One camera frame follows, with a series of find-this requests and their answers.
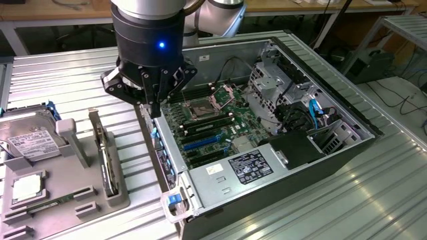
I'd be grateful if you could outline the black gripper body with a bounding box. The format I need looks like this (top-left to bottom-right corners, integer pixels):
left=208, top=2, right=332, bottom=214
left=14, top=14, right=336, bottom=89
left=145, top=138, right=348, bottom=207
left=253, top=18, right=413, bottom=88
left=110, top=4, right=197, bottom=76

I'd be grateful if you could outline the graphics card with metal bracket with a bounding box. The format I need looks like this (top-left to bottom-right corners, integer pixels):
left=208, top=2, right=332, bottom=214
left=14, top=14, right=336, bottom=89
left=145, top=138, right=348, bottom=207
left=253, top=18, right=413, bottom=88
left=86, top=106, right=121, bottom=199

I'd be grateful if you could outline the black RAM slot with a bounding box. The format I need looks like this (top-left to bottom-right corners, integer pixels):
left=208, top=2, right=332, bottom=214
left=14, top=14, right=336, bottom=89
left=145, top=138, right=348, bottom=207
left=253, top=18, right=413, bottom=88
left=168, top=84, right=214, bottom=104

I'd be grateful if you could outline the blue expansion slot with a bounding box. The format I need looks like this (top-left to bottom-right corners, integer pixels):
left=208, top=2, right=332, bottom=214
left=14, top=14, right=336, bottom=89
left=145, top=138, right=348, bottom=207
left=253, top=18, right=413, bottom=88
left=181, top=136, right=221, bottom=152

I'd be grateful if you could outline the CPU socket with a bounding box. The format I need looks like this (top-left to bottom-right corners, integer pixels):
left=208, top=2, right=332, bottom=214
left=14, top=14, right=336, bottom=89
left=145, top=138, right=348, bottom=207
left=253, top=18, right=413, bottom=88
left=185, top=98, right=222, bottom=122

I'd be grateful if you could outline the metal socket cover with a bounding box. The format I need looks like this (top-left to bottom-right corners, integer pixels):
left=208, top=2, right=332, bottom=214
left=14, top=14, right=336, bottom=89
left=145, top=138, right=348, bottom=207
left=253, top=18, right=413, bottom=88
left=206, top=84, right=240, bottom=111

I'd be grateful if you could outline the black RAM stick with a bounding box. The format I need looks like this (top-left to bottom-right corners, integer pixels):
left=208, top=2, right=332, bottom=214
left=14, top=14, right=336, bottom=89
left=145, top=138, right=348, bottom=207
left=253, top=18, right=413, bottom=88
left=182, top=116, right=234, bottom=134

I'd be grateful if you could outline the blue disk carrier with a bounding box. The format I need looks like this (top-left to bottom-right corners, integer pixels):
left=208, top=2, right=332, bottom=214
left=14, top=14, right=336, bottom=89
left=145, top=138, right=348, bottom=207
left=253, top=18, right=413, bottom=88
left=41, top=99, right=62, bottom=121

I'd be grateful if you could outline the green motherboard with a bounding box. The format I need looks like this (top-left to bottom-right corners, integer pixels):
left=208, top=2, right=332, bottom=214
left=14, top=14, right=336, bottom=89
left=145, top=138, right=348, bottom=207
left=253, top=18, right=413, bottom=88
left=158, top=82, right=272, bottom=171

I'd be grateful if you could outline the wooden desk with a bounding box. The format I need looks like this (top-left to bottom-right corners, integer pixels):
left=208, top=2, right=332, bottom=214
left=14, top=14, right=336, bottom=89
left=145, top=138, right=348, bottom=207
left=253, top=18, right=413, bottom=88
left=0, top=0, right=420, bottom=57

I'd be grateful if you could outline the metal disk bay cage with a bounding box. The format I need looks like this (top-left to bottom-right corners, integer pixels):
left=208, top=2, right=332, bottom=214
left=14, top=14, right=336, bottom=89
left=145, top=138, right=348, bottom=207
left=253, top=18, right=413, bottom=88
left=248, top=42, right=302, bottom=122

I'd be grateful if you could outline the silver chipset heat sink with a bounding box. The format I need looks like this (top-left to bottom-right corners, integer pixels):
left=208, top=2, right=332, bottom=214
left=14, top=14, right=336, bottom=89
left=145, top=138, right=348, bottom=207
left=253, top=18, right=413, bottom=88
left=230, top=136, right=258, bottom=154

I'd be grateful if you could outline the hard disk with white label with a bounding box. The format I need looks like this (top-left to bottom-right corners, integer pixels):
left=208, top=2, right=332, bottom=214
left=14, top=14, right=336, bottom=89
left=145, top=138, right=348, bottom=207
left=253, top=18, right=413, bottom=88
left=0, top=109, right=67, bottom=161

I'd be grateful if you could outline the grey parts rack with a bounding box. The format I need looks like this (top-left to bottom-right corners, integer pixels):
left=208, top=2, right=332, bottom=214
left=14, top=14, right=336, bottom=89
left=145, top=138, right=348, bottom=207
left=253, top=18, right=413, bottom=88
left=0, top=118, right=132, bottom=240

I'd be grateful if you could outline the grey power supply unit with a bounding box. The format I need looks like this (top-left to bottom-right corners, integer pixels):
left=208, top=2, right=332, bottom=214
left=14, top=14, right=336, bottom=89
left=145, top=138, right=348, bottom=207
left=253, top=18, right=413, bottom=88
left=186, top=143, right=292, bottom=210

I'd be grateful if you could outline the black plastic shroud box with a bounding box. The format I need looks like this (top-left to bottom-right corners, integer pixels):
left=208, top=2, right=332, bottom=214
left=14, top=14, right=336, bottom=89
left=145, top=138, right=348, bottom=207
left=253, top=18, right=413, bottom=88
left=266, top=130, right=328, bottom=171

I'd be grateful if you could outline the blue case latch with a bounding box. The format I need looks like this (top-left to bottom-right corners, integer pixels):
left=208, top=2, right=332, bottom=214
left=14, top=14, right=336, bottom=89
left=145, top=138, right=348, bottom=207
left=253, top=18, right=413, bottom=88
left=165, top=193, right=184, bottom=206

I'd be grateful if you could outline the silver CPU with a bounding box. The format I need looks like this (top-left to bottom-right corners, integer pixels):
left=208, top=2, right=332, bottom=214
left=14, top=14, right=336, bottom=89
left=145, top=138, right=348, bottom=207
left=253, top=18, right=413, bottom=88
left=10, top=174, right=46, bottom=201

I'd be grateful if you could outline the green RAM stick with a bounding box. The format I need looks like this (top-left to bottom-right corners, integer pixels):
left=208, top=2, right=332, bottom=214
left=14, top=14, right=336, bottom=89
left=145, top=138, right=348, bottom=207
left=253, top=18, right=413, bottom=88
left=26, top=194, right=74, bottom=214

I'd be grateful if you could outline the black open PC case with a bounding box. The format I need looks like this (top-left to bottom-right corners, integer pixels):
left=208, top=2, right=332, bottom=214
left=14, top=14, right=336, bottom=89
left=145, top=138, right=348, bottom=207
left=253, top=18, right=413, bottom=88
left=132, top=36, right=385, bottom=240

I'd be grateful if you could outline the black device on floor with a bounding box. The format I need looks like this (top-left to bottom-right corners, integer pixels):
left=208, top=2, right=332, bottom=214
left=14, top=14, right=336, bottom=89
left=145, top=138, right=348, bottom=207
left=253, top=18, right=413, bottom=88
left=345, top=49, right=394, bottom=85

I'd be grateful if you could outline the metal slat table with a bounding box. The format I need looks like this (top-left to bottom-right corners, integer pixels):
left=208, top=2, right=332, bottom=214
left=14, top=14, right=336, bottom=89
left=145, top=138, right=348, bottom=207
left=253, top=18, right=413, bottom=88
left=352, top=14, right=427, bottom=65

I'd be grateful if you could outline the black wire bundle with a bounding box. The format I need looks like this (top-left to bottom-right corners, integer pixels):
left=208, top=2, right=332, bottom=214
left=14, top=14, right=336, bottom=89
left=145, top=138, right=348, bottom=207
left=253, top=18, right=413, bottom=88
left=214, top=56, right=256, bottom=86

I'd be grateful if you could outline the blue SATA wire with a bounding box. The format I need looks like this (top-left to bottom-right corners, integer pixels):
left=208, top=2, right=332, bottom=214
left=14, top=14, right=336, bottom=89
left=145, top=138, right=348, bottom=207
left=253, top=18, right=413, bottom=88
left=306, top=98, right=325, bottom=131

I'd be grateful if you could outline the black floor cable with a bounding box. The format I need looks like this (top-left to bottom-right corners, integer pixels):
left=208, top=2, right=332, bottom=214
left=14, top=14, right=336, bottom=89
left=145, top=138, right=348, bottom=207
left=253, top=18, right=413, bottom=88
left=364, top=82, right=427, bottom=115

